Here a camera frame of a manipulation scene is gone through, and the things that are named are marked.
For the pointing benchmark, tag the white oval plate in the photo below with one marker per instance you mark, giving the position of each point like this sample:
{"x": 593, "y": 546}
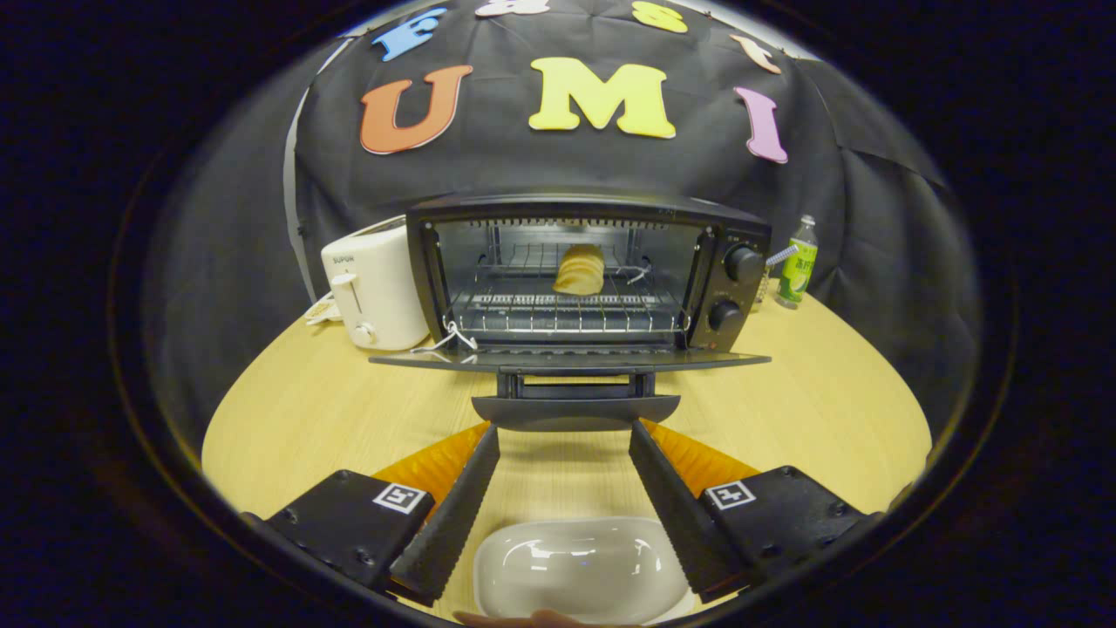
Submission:
{"x": 584, "y": 567}

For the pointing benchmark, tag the green label drink bottle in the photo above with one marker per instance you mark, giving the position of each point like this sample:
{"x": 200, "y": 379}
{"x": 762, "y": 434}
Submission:
{"x": 798, "y": 270}

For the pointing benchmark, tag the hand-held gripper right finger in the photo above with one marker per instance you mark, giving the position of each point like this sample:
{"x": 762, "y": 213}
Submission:
{"x": 676, "y": 510}

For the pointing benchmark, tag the striped drinking straw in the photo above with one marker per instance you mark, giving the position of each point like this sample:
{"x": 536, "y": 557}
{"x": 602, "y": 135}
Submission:
{"x": 782, "y": 255}

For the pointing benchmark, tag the white pop-up toaster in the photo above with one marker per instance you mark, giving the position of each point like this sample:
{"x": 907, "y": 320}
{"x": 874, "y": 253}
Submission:
{"x": 384, "y": 288}

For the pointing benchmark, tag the golden ridged bread roll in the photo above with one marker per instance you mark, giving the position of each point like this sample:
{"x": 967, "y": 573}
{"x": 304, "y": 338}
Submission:
{"x": 580, "y": 270}

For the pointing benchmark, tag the black toaster oven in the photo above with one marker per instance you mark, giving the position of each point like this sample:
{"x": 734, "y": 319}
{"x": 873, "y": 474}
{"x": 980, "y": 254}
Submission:
{"x": 724, "y": 292}

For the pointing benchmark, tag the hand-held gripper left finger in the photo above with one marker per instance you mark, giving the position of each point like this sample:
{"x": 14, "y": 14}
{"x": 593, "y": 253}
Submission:
{"x": 453, "y": 515}

